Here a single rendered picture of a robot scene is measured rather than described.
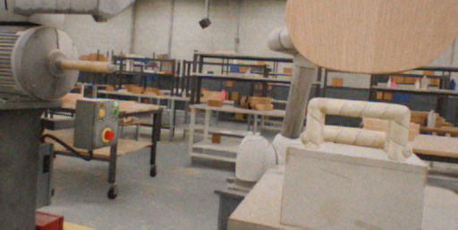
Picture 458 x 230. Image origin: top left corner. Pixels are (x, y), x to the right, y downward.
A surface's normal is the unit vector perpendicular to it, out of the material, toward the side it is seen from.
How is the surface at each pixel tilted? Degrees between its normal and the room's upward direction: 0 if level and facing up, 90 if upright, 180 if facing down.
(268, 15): 90
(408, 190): 90
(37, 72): 93
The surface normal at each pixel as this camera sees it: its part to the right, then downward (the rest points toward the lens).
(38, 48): 0.92, 0.02
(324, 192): -0.35, 0.02
